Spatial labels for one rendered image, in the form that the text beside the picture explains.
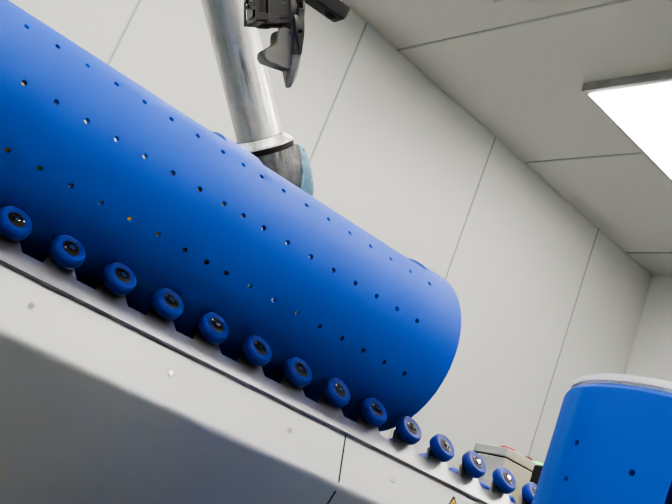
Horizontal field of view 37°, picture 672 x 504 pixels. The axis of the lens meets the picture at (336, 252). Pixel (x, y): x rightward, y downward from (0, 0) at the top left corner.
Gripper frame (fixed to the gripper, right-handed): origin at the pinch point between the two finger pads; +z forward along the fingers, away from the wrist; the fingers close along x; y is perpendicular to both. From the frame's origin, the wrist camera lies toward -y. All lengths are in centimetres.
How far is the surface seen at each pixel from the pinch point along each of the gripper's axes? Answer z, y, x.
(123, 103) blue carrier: 7.7, 31.4, 27.5
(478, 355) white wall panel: 105, -233, -362
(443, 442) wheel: 57, -20, 15
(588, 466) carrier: 49, -13, 63
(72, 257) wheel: 27, 38, 30
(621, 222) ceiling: 28, -346, -381
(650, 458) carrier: 47, -17, 69
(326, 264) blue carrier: 28.6, 2.6, 22.8
